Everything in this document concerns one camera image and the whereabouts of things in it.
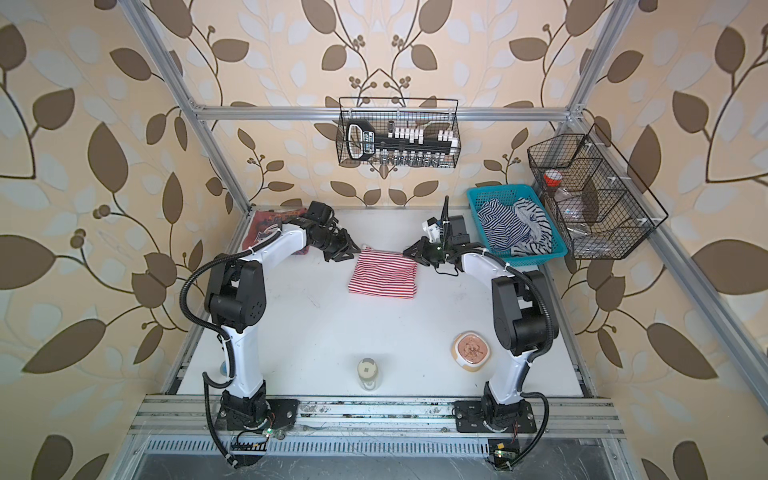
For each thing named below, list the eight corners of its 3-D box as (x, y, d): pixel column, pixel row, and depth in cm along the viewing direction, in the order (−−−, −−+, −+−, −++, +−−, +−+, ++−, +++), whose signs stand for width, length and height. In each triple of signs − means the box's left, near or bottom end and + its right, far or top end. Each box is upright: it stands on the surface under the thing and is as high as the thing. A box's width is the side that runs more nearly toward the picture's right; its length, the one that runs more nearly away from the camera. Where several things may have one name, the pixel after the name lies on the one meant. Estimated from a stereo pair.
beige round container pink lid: (453, 371, 82) (455, 368, 80) (449, 335, 89) (450, 331, 87) (492, 371, 82) (494, 368, 80) (484, 334, 89) (487, 331, 87)
